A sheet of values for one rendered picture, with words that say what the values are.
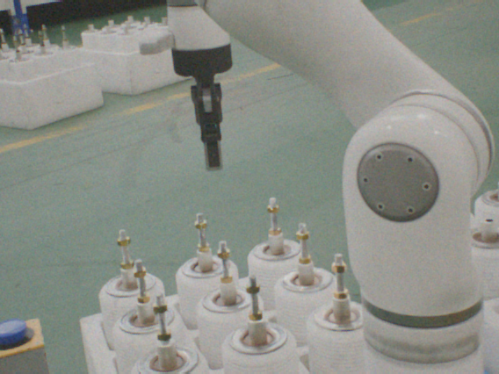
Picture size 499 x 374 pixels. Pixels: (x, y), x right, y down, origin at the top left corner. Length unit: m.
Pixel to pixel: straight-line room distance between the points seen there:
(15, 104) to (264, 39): 2.68
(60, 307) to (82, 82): 1.76
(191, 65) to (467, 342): 0.51
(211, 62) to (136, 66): 2.61
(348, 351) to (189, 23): 0.45
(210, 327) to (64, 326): 0.62
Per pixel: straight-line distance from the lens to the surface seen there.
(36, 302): 1.82
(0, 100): 3.34
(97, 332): 1.27
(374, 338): 0.64
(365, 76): 0.63
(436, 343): 0.63
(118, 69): 3.63
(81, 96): 3.40
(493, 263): 1.27
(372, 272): 0.61
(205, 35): 0.99
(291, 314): 1.16
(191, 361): 1.01
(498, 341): 1.22
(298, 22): 0.61
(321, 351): 1.06
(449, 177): 0.56
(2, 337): 1.00
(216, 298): 1.15
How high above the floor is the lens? 0.78
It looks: 20 degrees down
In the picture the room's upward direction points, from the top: 6 degrees counter-clockwise
